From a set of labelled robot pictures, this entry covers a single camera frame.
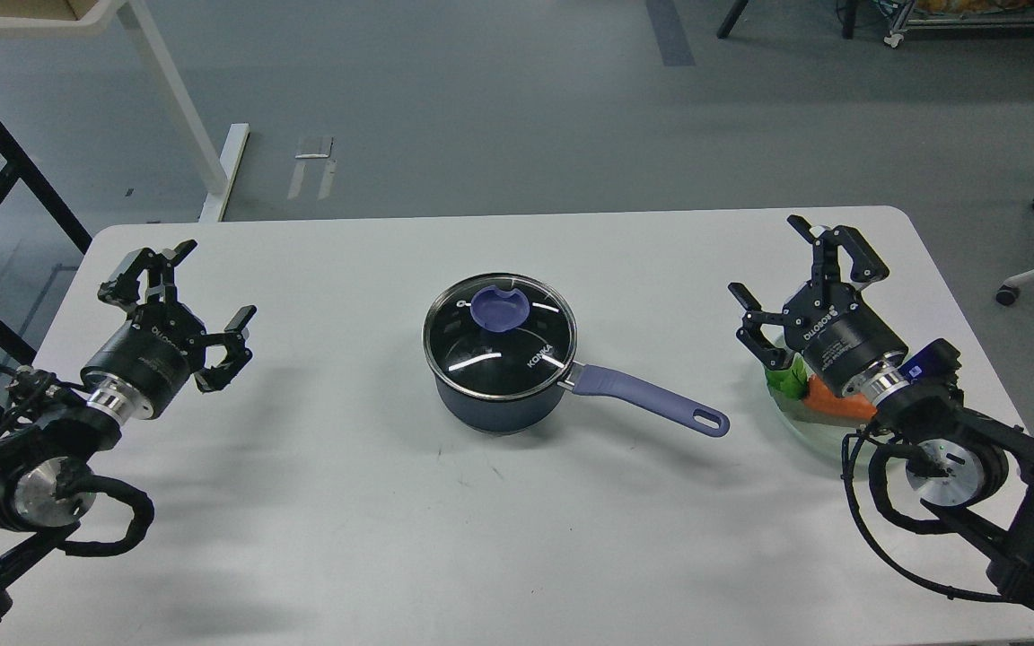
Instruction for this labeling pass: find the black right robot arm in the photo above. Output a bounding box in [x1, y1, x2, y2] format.
[729, 215, 1034, 610]

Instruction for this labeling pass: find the white desk frame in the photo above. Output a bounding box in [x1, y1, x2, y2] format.
[0, 1, 250, 223]

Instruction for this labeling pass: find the metal wheeled cart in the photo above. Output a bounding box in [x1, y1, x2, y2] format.
[873, 1, 1034, 48]

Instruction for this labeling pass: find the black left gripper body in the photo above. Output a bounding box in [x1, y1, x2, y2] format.
[81, 302, 206, 420]

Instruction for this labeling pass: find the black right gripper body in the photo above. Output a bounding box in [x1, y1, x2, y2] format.
[784, 283, 908, 397]

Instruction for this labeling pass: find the orange toy carrot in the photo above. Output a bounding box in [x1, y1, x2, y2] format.
[763, 357, 877, 424]

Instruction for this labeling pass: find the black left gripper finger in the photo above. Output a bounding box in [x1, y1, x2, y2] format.
[190, 305, 259, 393]
[97, 239, 197, 312]

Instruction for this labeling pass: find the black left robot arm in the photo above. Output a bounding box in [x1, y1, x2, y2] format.
[0, 239, 256, 623]

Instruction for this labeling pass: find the blue saucepan with handle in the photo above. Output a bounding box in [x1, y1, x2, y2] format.
[430, 357, 731, 437]

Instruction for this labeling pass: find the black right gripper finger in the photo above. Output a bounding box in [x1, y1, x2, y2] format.
[729, 282, 795, 371]
[787, 215, 890, 293]

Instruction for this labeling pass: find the glass lid with blue knob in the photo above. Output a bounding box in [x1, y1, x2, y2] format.
[422, 273, 577, 401]

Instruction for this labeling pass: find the clear glass plate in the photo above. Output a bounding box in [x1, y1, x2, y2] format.
[762, 367, 871, 467]

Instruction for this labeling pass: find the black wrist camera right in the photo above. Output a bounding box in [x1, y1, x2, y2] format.
[899, 338, 961, 389]

